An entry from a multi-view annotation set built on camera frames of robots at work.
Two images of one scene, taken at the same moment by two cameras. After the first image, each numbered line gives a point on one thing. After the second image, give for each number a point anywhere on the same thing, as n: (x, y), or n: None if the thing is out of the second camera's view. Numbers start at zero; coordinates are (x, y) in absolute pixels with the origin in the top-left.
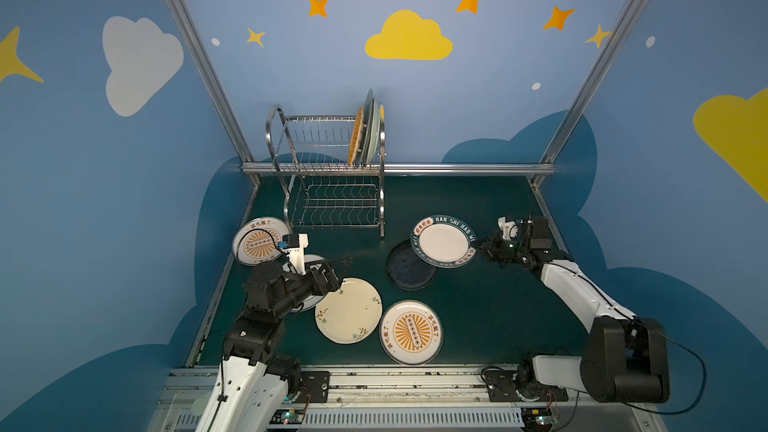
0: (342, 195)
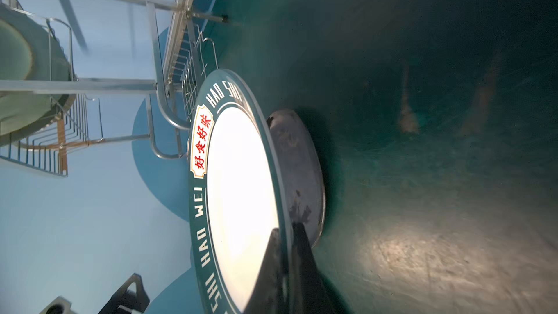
0: (81, 65)
